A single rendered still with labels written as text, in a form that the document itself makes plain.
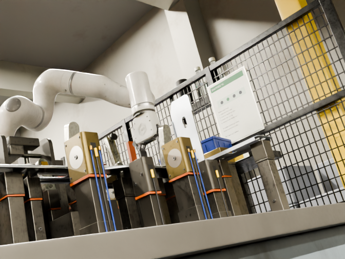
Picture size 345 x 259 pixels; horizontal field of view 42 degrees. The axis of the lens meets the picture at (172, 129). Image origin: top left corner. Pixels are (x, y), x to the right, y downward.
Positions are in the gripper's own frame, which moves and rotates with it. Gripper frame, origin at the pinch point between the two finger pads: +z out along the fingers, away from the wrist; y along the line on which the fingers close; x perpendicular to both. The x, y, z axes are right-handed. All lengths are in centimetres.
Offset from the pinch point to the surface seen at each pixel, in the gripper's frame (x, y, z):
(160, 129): -7.3, 12.4, -3.8
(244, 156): 32.5, 16.0, 4.8
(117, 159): 1.2, -19.6, -5.3
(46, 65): 235, -385, -289
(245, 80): 54, 14, -33
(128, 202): -13.7, -2.5, 16.3
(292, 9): 58, 44, -53
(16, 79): 190, -395, -260
